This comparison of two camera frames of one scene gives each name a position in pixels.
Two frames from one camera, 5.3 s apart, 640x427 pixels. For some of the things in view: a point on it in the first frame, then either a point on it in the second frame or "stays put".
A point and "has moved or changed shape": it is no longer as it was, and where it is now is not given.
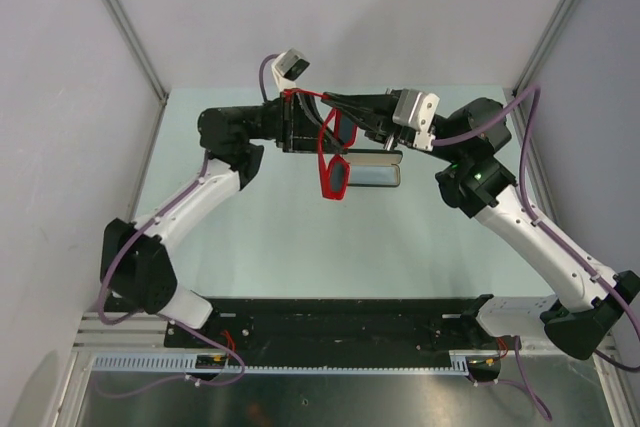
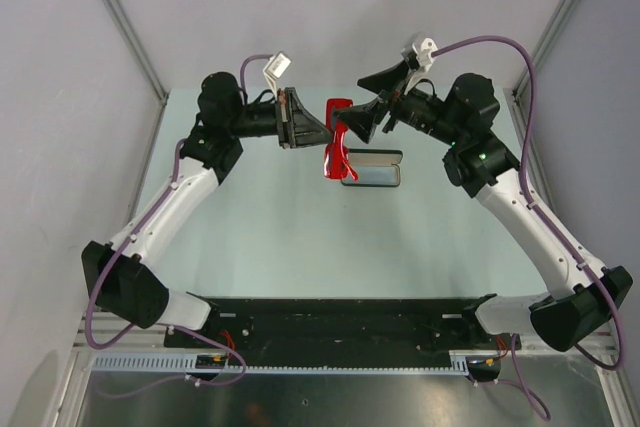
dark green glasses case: [374, 168] stays put
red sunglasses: [336, 131] has moved or changed shape
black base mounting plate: [333, 325] stays put
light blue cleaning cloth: [374, 174] stays put
